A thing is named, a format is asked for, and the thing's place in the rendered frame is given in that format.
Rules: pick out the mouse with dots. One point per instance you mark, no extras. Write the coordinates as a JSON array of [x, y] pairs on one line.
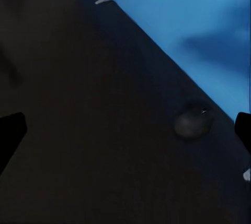
[[194, 122]]

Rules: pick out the room divider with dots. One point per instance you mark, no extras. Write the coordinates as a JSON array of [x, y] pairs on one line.
[[209, 40]]

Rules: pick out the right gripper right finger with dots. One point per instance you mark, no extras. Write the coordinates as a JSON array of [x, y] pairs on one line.
[[243, 129]]

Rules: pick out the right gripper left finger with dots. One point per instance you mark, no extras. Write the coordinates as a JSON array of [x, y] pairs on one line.
[[12, 130]]

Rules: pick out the desk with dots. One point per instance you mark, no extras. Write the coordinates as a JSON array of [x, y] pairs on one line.
[[99, 99]]

